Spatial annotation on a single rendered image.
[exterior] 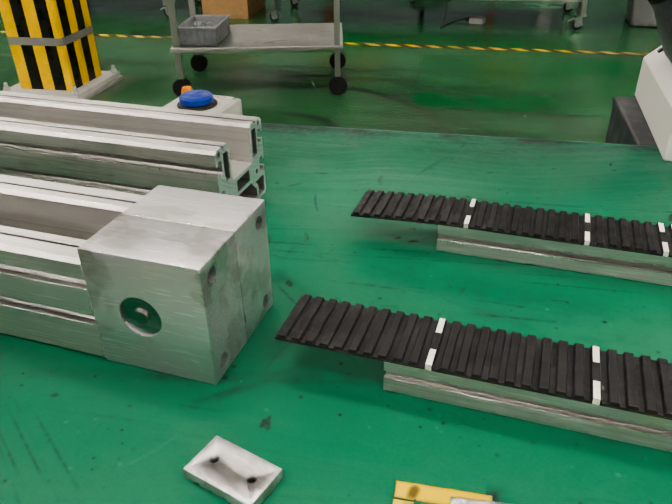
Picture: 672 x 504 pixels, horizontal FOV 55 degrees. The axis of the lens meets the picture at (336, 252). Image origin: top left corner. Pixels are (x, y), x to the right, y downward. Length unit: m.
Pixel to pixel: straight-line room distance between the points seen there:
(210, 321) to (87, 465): 0.11
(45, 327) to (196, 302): 0.14
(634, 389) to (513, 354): 0.07
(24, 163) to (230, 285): 0.35
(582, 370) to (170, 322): 0.26
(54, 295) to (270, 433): 0.18
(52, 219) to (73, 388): 0.15
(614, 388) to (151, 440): 0.28
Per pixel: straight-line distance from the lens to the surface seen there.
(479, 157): 0.80
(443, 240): 0.59
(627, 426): 0.44
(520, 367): 0.43
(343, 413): 0.43
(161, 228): 0.45
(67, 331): 0.51
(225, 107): 0.79
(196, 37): 3.59
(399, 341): 0.43
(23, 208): 0.58
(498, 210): 0.60
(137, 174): 0.65
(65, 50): 3.81
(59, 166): 0.70
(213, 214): 0.46
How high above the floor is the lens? 1.09
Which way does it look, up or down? 31 degrees down
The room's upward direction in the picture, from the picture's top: 1 degrees counter-clockwise
